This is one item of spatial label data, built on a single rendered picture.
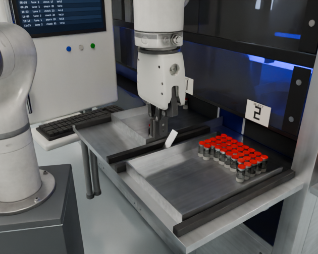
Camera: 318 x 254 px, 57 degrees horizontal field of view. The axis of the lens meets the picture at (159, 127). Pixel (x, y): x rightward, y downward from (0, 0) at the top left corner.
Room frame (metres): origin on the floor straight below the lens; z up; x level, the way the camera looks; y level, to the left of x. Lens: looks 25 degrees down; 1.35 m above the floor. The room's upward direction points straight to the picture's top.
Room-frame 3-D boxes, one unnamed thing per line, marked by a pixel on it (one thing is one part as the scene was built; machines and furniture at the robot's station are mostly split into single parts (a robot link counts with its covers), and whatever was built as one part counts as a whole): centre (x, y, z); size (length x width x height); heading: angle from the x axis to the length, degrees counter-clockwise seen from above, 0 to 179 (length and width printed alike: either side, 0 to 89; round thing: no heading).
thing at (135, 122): (1.04, -0.03, 0.90); 0.34 x 0.26 x 0.04; 123
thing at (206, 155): (0.77, -0.14, 0.90); 0.02 x 0.02 x 0.05
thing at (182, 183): (0.69, -0.12, 0.90); 0.34 x 0.26 x 0.04; 123
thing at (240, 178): (0.66, -0.22, 0.90); 0.02 x 0.02 x 0.05
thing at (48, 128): (1.21, 0.33, 0.82); 0.40 x 0.14 x 0.02; 132
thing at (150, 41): (0.53, 0.00, 1.27); 0.09 x 0.08 x 0.03; 34
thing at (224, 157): (0.74, -0.19, 0.90); 0.18 x 0.02 x 0.05; 33
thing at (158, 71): (0.53, 0.00, 1.21); 0.10 x 0.07 x 0.11; 34
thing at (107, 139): (0.86, -0.06, 0.87); 0.70 x 0.48 x 0.02; 33
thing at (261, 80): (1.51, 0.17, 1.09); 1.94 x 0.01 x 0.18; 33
